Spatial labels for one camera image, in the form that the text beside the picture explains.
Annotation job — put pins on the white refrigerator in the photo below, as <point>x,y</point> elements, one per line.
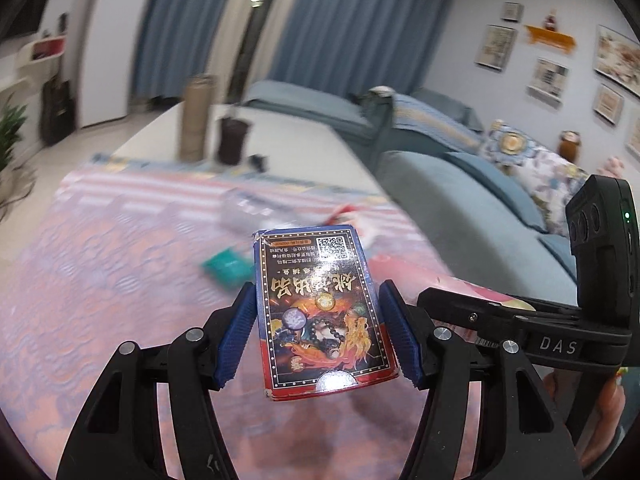
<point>107,61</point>

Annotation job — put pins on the tall brown thermos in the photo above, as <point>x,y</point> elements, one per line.
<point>198,97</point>

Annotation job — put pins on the blue curtain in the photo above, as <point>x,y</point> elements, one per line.
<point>335,46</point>

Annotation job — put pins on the person's right hand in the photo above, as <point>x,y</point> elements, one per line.
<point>609,410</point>

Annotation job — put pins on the floral sofa cushion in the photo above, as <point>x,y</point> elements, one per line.
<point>549,179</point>

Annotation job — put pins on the orange wall shelf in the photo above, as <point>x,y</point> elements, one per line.
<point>539,35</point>

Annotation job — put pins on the black car key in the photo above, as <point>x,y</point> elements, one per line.
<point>259,163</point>

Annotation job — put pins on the large floral picture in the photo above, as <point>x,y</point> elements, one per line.
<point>618,58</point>

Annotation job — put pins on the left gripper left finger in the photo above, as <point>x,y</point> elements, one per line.
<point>117,432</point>

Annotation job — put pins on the dark brown cup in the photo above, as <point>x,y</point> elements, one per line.
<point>232,134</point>

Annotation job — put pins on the pink pig plush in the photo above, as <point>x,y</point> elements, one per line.
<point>613,167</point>

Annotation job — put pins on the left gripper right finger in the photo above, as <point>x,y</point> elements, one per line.
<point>520,432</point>

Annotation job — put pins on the black framed flower picture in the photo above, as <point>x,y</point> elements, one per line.
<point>496,47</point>

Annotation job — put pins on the white wall shelf unit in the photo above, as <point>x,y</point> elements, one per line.
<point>25,72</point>

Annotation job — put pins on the small black picture frame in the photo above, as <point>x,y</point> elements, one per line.
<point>512,12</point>

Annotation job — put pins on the pink floral table cloth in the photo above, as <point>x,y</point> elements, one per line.
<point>119,257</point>

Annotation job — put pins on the blue sofa pillow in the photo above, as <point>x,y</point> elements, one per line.
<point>506,189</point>

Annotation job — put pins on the white canvas picture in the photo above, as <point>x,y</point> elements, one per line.
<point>548,82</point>

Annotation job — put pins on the brown monkey plush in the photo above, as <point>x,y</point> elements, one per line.
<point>569,145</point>

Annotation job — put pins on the white coffee table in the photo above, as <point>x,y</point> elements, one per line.
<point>293,147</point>

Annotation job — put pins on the green potted plant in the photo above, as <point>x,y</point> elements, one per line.
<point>12,120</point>

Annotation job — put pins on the panda paper cup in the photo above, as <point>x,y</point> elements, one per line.
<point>351,215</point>

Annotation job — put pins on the colourful card box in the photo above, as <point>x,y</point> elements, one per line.
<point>319,325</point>

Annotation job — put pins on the green snack wrapper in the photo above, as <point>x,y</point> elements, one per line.
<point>229,269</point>

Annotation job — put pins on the black guitar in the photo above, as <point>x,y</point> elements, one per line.
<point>57,117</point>

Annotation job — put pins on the blue sofa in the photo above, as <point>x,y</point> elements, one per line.
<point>401,140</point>

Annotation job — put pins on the crown picture frame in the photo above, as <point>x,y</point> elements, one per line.
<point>608,104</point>

